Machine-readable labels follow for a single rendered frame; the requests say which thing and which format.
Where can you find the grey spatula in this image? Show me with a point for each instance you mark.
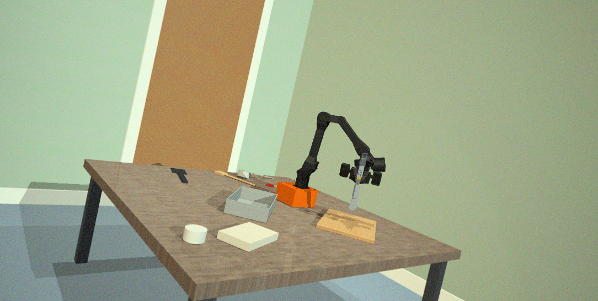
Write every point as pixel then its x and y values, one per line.
pixel 181 173

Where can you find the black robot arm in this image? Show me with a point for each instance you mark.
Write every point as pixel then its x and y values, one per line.
pixel 311 164

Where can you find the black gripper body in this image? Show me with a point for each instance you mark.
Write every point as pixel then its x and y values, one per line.
pixel 376 177

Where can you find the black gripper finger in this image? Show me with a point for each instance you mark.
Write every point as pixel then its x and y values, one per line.
pixel 366 178
pixel 353 174

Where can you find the silver saucepan with long handle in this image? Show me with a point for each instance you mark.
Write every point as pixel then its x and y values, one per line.
pixel 243 173

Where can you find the pale cream short cylinder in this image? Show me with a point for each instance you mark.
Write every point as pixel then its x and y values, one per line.
pixel 194 234

